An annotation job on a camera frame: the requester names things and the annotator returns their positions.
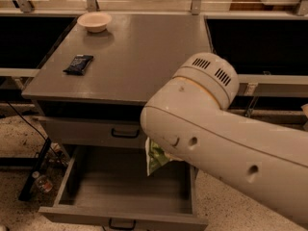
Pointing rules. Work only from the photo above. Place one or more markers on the green jalapeno chip bag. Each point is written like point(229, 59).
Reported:
point(156, 157)

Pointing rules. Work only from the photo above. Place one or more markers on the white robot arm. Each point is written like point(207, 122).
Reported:
point(189, 118)

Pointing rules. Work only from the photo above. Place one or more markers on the grey drawer cabinet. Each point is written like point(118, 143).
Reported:
point(132, 59)

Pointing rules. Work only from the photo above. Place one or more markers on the closed upper grey drawer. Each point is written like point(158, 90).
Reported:
point(93, 132)

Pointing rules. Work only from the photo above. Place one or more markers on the open lower grey drawer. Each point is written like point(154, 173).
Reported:
point(102, 183)

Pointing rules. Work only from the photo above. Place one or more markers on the dark blue snack packet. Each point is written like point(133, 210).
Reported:
point(78, 65)

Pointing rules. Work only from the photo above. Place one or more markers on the white paper bowl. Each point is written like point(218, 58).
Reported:
point(94, 22)

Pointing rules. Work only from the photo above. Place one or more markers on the black bar on floor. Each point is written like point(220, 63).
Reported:
point(25, 193)

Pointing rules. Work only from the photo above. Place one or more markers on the plastic bottle on floor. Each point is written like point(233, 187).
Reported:
point(42, 182)

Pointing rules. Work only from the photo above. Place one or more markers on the black upper drawer handle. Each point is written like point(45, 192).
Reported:
point(125, 134)

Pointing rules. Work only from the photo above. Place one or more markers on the black drawer handle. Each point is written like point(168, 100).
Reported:
point(122, 224)
point(125, 134)

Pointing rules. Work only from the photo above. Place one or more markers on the black lower drawer handle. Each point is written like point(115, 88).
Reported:
point(122, 224)

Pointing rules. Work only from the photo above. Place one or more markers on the grey metal rail frame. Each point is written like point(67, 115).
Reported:
point(255, 42)

